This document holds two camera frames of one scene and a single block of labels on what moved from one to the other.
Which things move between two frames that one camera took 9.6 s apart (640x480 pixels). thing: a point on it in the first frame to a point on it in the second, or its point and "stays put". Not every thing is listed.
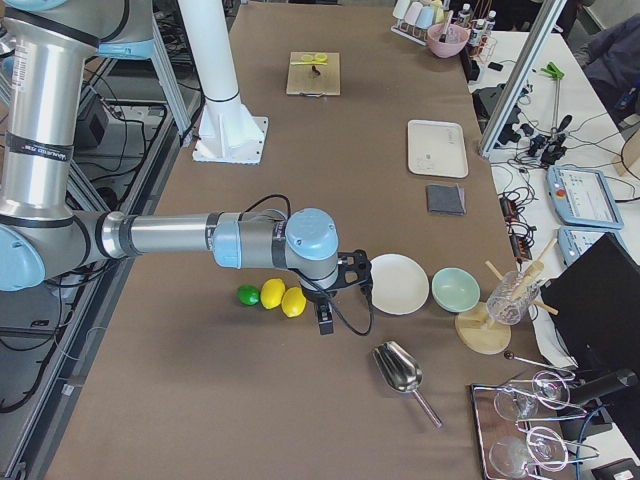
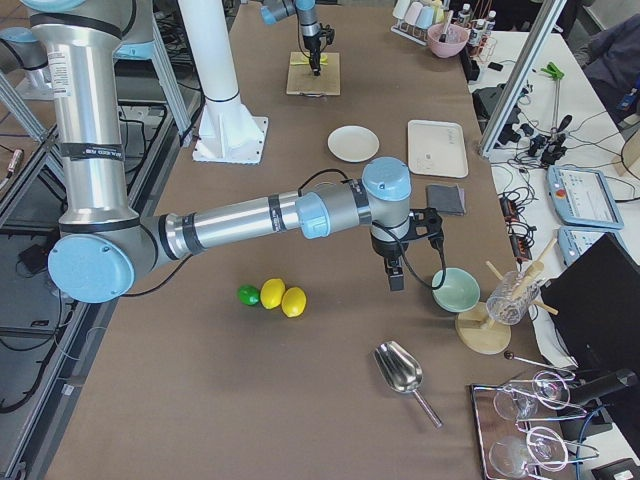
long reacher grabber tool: x=555 y=147 stays put
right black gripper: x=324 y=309 to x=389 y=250
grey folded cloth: x=448 y=199 stays put
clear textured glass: x=511 y=298 stays put
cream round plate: x=400 y=285 to x=353 y=143
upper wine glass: x=549 y=390 stays put
